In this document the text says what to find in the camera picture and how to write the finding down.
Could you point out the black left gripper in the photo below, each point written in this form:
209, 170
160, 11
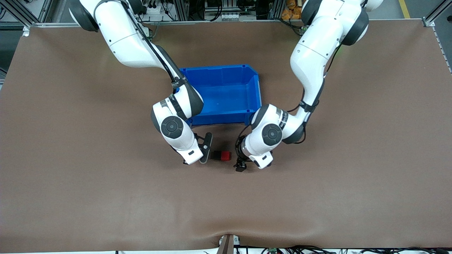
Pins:
241, 164

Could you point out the small red cube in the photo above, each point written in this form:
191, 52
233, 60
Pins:
226, 156

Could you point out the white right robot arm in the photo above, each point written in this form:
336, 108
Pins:
127, 42

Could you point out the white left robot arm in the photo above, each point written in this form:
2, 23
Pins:
317, 46

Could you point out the small black cube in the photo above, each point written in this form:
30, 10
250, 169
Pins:
215, 155

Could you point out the blue plastic storage bin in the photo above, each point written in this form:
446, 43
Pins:
226, 91

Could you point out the metal table clamp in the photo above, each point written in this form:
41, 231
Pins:
227, 245

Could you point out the brown table mat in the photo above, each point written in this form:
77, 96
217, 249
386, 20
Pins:
106, 197

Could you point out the white terminal block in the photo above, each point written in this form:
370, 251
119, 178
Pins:
229, 16

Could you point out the orange snack bags pile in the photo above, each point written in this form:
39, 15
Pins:
289, 12

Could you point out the white power strip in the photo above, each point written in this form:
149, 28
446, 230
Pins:
153, 10

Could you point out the aluminium table edge rail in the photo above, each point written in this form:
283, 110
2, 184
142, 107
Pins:
212, 22

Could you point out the aluminium frame post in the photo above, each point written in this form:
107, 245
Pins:
21, 14
436, 12

